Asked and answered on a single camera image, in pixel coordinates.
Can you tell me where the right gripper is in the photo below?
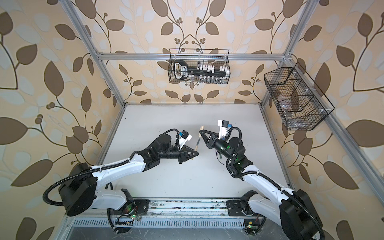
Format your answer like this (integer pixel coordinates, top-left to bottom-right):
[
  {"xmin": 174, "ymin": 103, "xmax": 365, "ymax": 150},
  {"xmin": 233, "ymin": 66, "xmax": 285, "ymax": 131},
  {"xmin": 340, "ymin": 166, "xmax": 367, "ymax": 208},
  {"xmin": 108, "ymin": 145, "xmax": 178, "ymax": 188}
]
[{"xmin": 201, "ymin": 129, "xmax": 235, "ymax": 163}]

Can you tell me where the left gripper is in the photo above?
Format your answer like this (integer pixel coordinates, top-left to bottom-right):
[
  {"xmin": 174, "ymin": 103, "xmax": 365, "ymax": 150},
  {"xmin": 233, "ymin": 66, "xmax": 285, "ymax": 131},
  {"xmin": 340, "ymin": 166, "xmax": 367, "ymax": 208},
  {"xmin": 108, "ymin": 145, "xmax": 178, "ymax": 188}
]
[{"xmin": 158, "ymin": 144, "xmax": 199, "ymax": 164}]

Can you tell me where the tan pen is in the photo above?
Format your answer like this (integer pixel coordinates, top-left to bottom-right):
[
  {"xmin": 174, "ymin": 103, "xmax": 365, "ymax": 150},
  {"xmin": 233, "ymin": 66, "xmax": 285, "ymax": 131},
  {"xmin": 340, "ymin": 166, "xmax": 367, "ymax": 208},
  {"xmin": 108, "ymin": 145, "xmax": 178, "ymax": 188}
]
[{"xmin": 195, "ymin": 134, "xmax": 201, "ymax": 152}]

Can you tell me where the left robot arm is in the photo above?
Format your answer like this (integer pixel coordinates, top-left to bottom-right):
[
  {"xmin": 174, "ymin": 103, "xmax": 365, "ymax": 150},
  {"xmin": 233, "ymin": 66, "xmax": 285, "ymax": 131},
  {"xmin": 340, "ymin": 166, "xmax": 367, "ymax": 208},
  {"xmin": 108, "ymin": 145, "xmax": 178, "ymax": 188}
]
[{"xmin": 43, "ymin": 129, "xmax": 199, "ymax": 217}]

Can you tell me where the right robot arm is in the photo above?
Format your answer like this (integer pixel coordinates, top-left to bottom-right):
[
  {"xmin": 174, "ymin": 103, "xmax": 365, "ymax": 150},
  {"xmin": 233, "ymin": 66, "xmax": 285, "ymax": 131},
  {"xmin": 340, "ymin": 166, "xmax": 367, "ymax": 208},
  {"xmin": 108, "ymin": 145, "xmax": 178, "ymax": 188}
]
[{"xmin": 199, "ymin": 127, "xmax": 326, "ymax": 240}]

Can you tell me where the black tool with sockets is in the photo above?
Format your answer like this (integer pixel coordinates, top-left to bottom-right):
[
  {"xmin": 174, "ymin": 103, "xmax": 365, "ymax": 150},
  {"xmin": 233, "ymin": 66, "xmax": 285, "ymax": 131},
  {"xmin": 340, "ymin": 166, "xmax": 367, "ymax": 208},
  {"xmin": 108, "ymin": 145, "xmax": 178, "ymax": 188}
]
[{"xmin": 172, "ymin": 60, "xmax": 231, "ymax": 80}]

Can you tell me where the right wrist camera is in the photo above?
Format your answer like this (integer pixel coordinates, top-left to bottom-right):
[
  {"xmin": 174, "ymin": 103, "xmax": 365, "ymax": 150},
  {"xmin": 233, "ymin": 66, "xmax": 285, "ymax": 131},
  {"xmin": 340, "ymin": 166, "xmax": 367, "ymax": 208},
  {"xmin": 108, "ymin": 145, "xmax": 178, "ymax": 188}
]
[{"xmin": 218, "ymin": 120, "xmax": 232, "ymax": 141}]

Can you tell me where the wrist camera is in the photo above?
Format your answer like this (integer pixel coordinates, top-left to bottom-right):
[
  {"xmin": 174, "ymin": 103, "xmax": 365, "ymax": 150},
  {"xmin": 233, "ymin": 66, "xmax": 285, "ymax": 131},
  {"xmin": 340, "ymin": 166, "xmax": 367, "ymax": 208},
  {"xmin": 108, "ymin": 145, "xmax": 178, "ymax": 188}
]
[
  {"xmin": 177, "ymin": 130, "xmax": 192, "ymax": 150},
  {"xmin": 218, "ymin": 120, "xmax": 232, "ymax": 141}
]

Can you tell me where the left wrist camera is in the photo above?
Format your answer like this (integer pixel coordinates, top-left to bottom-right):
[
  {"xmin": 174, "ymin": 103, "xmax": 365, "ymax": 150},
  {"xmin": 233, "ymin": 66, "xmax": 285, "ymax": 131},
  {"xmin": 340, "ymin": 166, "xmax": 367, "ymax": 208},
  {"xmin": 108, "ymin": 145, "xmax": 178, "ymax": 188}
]
[{"xmin": 177, "ymin": 130, "xmax": 192, "ymax": 150}]

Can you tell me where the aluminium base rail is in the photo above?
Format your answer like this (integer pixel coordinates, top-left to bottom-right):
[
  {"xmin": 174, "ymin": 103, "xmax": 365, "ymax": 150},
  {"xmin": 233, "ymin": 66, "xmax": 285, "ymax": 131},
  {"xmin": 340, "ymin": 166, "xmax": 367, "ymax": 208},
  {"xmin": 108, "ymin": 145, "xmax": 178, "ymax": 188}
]
[{"xmin": 62, "ymin": 197, "xmax": 280, "ymax": 234}]

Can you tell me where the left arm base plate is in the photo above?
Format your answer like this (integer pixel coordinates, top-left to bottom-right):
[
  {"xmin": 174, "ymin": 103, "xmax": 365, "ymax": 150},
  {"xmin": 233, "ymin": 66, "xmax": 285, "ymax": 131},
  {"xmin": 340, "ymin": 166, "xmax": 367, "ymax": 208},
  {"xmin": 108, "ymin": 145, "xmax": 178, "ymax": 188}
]
[{"xmin": 112, "ymin": 199, "xmax": 150, "ymax": 216}]

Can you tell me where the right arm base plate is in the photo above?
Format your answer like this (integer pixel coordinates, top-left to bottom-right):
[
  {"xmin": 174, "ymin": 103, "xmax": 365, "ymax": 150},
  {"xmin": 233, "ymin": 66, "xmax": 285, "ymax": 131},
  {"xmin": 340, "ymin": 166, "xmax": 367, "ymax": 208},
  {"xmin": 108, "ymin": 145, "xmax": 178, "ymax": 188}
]
[{"xmin": 226, "ymin": 200, "xmax": 267, "ymax": 218}]

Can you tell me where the back wire basket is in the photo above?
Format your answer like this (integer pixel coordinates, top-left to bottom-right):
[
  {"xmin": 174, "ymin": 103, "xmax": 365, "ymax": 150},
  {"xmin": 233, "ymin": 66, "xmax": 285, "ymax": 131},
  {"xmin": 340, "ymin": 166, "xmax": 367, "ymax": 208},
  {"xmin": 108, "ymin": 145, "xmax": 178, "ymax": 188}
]
[{"xmin": 168, "ymin": 48, "xmax": 231, "ymax": 85}]

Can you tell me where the side wire basket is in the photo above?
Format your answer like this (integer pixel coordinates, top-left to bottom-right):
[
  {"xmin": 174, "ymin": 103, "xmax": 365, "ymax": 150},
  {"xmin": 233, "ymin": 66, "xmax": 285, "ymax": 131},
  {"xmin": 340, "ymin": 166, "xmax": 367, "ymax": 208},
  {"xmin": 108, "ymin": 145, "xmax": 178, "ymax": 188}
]
[{"xmin": 264, "ymin": 63, "xmax": 335, "ymax": 131}]

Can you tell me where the aluminium frame back bar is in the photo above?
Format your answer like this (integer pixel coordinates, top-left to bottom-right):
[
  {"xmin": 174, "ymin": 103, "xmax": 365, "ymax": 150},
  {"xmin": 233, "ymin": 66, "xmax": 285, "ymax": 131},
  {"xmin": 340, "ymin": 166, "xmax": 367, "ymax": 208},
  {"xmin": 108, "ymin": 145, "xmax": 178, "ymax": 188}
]
[{"xmin": 95, "ymin": 52, "xmax": 286, "ymax": 61}]

